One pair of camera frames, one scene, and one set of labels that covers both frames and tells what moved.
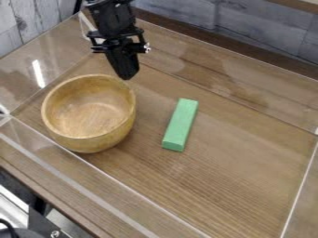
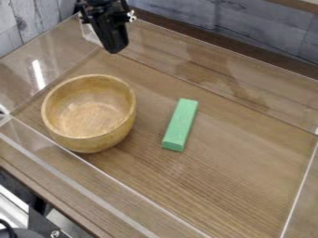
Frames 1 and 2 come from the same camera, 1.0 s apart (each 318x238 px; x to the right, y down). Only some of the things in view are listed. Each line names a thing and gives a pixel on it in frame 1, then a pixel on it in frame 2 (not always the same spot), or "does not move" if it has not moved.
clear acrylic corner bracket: [86, 25] does not move
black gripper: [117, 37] -> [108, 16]
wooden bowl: [89, 112] does not move
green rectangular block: [181, 125] does not move
